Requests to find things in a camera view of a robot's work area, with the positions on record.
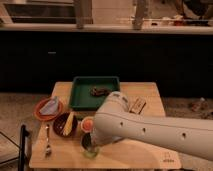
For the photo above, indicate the grey folded cloth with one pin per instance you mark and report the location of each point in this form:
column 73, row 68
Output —
column 50, row 107

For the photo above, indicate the metal cup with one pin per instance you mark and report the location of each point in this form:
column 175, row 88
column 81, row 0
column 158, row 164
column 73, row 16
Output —
column 86, row 142

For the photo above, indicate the green cup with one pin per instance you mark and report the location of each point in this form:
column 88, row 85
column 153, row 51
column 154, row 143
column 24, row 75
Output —
column 91, row 154

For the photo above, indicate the brown wooden block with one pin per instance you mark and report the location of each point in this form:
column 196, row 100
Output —
column 137, row 106

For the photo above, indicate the dark brown bowl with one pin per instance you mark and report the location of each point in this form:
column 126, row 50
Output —
column 59, row 123

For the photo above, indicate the orange cup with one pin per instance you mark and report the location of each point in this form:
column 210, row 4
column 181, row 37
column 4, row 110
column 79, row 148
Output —
column 87, row 124

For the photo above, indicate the green plastic tray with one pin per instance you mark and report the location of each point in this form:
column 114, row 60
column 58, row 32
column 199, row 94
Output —
column 81, row 98

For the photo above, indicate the black chair frame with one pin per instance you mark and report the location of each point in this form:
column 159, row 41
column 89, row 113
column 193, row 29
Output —
column 24, row 133

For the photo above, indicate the orange plate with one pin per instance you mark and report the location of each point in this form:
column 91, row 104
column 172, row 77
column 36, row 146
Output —
column 41, row 117

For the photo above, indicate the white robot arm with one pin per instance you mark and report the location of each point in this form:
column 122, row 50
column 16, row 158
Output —
column 189, row 136

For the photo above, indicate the brown crumpled item in tray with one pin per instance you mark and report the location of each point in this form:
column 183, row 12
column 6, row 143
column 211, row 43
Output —
column 98, row 92

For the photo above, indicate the yellow corn cob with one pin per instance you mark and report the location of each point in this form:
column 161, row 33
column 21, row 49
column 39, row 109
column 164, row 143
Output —
column 68, row 125

